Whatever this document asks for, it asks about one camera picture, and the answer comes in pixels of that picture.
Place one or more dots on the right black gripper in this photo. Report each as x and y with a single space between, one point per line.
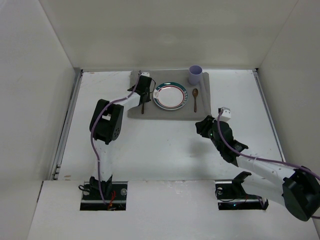
205 127

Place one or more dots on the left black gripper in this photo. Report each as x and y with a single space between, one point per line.
144 92

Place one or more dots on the grey cloth placemat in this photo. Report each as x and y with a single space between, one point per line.
186 113

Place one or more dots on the white plate with green rim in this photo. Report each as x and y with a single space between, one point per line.
170 96

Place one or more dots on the brown wooden spoon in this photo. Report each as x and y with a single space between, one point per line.
195 93

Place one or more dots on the purple plastic cup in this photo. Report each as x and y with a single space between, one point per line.
195 74

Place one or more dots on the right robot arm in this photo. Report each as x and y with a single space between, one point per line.
295 187

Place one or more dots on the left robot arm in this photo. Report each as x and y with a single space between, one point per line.
105 127

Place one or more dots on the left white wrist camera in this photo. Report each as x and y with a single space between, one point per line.
145 74

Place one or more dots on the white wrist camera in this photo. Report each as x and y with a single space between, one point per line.
145 74
224 113

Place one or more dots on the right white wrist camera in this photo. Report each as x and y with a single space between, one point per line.
224 113

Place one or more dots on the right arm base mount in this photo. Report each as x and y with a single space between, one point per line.
231 195

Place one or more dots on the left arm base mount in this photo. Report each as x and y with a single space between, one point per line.
116 200

